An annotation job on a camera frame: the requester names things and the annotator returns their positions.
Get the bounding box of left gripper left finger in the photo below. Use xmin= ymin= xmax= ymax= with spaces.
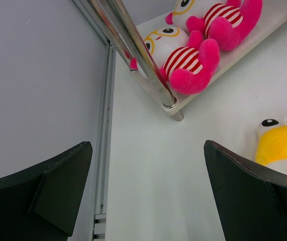
xmin=0 ymin=142 xmax=92 ymax=240

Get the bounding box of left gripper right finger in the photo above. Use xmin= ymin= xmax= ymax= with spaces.
xmin=204 ymin=140 xmax=287 ymax=240

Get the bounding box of pink plush shelf left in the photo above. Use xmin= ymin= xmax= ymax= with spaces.
xmin=144 ymin=26 xmax=221 ymax=95

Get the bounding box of pink plush shelf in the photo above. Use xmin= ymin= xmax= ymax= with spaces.
xmin=165 ymin=0 xmax=263 ymax=51
xmin=144 ymin=26 xmax=221 ymax=95

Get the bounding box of white two-tier shelf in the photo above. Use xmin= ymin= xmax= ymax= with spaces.
xmin=75 ymin=1 xmax=287 ymax=121

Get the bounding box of yellow frog plush front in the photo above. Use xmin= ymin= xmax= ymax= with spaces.
xmin=255 ymin=117 xmax=287 ymax=175

